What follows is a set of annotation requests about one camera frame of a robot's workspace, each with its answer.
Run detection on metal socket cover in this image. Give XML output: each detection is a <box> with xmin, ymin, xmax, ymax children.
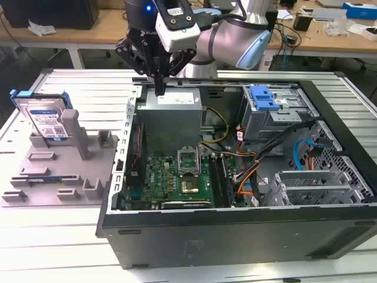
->
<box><xmin>176</xmin><ymin>146</ymin><xmax>203</xmax><ymax>177</ymax></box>

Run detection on grey power supply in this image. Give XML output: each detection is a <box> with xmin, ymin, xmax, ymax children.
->
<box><xmin>135</xmin><ymin>87</ymin><xmax>207</xmax><ymax>148</ymax></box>

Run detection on blue drive latch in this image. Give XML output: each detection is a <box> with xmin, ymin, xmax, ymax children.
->
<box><xmin>249</xmin><ymin>85</ymin><xmax>279</xmax><ymax>112</ymax></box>

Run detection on black PC case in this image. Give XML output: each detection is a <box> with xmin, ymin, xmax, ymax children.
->
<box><xmin>95</xmin><ymin>77</ymin><xmax>377</xmax><ymax>271</ymax></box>

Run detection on grey metal disk bay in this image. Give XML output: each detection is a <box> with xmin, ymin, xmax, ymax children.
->
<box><xmin>262</xmin><ymin>170</ymin><xmax>369</xmax><ymax>207</ymax></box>

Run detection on black computer tower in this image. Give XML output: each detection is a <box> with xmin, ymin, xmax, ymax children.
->
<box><xmin>1</xmin><ymin>0</ymin><xmax>100</xmax><ymax>31</ymax></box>

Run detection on grey optical drive cage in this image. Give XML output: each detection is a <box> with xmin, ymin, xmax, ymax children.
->
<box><xmin>240</xmin><ymin>84</ymin><xmax>320</xmax><ymax>142</ymax></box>

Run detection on grey parts rack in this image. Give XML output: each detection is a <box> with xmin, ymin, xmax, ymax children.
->
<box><xmin>0</xmin><ymin>108</ymin><xmax>120</xmax><ymax>209</ymax></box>

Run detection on small black box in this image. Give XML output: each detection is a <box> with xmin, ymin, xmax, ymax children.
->
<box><xmin>293</xmin><ymin>13</ymin><xmax>313</xmax><ymax>32</ymax></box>

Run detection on hard disk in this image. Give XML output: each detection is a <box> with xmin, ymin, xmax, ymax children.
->
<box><xmin>9</xmin><ymin>90</ymin><xmax>73</xmax><ymax>142</ymax></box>

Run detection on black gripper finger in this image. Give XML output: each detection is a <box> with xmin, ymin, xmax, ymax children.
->
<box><xmin>160</xmin><ymin>50</ymin><xmax>197</xmax><ymax>96</ymax></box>
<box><xmin>115</xmin><ymin>38</ymin><xmax>161</xmax><ymax>96</ymax></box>

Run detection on orange looped wire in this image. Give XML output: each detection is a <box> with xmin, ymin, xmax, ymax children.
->
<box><xmin>237</xmin><ymin>173</ymin><xmax>256</xmax><ymax>198</ymax></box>

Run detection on black RAM stick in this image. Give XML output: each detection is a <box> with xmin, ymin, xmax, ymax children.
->
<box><xmin>220</xmin><ymin>155</ymin><xmax>237</xmax><ymax>206</ymax></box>

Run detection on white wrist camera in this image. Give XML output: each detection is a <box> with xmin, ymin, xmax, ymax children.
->
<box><xmin>155</xmin><ymin>5</ymin><xmax>201</xmax><ymax>53</ymax></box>

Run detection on orange power wire black plug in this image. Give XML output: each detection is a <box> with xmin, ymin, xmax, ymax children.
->
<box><xmin>305</xmin><ymin>146</ymin><xmax>324</xmax><ymax>172</ymax></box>

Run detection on blue data wire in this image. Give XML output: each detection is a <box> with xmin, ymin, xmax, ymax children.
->
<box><xmin>293</xmin><ymin>138</ymin><xmax>322</xmax><ymax>171</ymax></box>

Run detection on blue cardboard box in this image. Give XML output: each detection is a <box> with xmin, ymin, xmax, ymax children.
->
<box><xmin>341</xmin><ymin>1</ymin><xmax>377</xmax><ymax>21</ymax></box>

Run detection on black desktop box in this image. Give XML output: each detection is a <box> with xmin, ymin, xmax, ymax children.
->
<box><xmin>264</xmin><ymin>8</ymin><xmax>279</xmax><ymax>34</ymax></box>

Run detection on black sleeved wire bundle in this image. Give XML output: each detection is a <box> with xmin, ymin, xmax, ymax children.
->
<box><xmin>234</xmin><ymin>120</ymin><xmax>318</xmax><ymax>183</ymax></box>

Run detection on CPU socket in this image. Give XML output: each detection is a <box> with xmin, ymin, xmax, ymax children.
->
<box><xmin>180</xmin><ymin>175</ymin><xmax>201</xmax><ymax>195</ymax></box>

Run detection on black graphics card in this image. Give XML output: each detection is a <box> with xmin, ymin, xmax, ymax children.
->
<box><xmin>160</xmin><ymin>200</ymin><xmax>213</xmax><ymax>210</ymax></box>

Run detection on crumpled white plastic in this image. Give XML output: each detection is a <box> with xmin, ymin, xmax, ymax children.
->
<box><xmin>28</xmin><ymin>19</ymin><xmax>57</xmax><ymax>38</ymax></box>

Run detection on yellow and black wires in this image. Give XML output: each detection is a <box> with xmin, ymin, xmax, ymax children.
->
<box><xmin>199</xmin><ymin>106</ymin><xmax>231</xmax><ymax>145</ymax></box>

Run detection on green motherboard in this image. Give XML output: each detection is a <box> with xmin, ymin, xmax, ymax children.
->
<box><xmin>125</xmin><ymin>153</ymin><xmax>245</xmax><ymax>210</ymax></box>

